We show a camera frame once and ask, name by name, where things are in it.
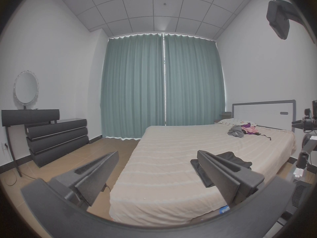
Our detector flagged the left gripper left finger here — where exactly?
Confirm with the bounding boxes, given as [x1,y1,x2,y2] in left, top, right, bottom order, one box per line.
[50,151,120,208]

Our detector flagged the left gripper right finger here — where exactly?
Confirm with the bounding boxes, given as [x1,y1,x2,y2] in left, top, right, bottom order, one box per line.
[197,150,265,206]

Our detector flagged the grey bedside table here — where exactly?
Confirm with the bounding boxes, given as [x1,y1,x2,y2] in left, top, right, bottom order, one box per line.
[214,111,232,125]

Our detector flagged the black dressing table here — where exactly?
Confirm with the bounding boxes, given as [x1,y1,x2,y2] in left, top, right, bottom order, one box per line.
[1,109,60,177]

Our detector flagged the bed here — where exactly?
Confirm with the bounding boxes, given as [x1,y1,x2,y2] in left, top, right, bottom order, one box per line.
[109,100,297,227]

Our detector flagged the black T-shirt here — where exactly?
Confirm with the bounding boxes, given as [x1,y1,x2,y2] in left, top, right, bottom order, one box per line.
[190,151,252,188]

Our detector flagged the white printed pillow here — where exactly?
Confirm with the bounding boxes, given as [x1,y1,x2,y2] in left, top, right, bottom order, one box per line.
[217,118,258,126]

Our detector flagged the grey garment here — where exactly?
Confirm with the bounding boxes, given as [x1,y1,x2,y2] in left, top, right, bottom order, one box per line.
[228,125,245,138]

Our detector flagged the pile of clothes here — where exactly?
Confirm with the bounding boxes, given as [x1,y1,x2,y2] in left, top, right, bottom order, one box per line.
[241,122,272,141]

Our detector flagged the round white mirror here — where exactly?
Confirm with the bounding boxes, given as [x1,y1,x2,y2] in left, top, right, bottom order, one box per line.
[14,70,39,109]

